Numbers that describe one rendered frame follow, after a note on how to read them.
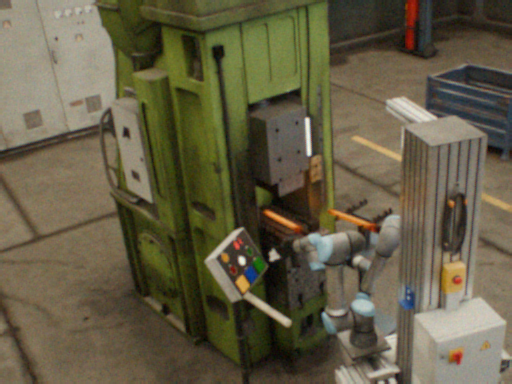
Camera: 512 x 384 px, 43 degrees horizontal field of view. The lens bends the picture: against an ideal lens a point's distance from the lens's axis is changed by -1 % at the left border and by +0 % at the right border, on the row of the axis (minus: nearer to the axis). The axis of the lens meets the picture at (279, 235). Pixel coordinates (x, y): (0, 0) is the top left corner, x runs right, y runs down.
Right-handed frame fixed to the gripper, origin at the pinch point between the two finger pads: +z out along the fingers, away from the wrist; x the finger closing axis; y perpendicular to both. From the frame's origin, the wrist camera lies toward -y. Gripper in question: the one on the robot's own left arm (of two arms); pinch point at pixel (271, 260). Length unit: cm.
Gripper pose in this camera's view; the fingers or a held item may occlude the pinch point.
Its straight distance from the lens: 365.5
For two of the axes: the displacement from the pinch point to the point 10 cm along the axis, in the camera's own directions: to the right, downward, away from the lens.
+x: -4.1, 4.9, -7.7
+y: -5.2, -8.2, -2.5
